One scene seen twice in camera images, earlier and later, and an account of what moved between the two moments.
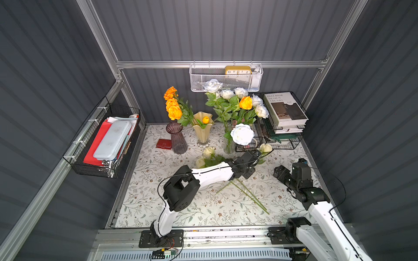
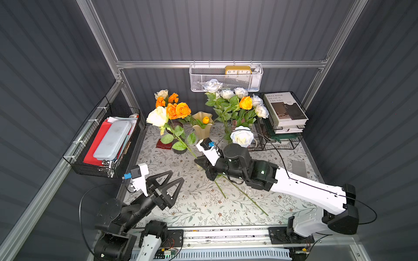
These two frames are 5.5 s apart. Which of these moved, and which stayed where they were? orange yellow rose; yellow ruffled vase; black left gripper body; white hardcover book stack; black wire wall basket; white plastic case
Moved: black left gripper body; orange yellow rose
Stayed: yellow ruffled vase; white plastic case; white hardcover book stack; black wire wall basket
